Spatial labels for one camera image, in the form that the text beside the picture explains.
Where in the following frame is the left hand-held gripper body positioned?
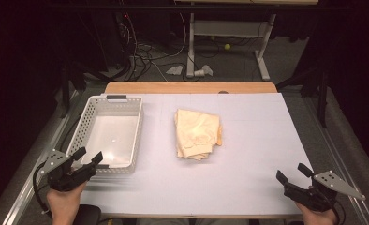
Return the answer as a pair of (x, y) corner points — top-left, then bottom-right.
(37, 148), (97, 192)

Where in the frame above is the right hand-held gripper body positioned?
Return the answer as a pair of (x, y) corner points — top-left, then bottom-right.
(283, 170), (367, 213)

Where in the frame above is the white perforated plastic basket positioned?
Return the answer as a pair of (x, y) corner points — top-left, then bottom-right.
(66, 94), (144, 174)

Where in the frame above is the cream cloth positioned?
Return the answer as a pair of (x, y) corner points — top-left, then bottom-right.
(173, 108), (224, 161)

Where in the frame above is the person's right hand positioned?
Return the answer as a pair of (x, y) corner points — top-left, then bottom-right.
(294, 201), (338, 225)

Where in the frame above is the person's left hand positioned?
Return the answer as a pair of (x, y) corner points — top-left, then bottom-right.
(46, 181), (87, 225)

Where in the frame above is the black chair seat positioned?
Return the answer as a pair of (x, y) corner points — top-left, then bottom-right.
(74, 203), (102, 225)

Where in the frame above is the white table mat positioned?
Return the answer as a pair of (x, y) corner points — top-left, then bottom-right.
(79, 92), (313, 217)

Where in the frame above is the black metal stand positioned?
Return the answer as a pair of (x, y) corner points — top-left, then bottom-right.
(58, 60), (88, 119)
(275, 62), (331, 128)

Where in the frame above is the wooden table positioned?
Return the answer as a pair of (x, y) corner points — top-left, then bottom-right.
(104, 81), (303, 219)

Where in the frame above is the crumpled white paper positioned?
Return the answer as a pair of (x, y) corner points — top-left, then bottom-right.
(193, 64), (214, 78)
(165, 65), (185, 76)

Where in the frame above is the left hand-held gripper black cable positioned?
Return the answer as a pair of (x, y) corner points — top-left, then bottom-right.
(32, 161), (53, 218)

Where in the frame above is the hand-held gripper black cable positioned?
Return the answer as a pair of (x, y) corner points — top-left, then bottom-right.
(32, 161), (53, 218)
(326, 190), (347, 225)

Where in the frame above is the metal floor rail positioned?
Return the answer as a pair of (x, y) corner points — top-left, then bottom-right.
(1, 89), (81, 225)
(299, 97), (369, 225)

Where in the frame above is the right hand-held gripper black cable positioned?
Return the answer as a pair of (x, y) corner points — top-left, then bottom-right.
(326, 190), (347, 225)

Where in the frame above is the tangle of floor cables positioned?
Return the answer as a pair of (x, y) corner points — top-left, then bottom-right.
(115, 10), (191, 83)

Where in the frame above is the white metal desk frame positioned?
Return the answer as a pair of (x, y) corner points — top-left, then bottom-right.
(174, 0), (319, 82)

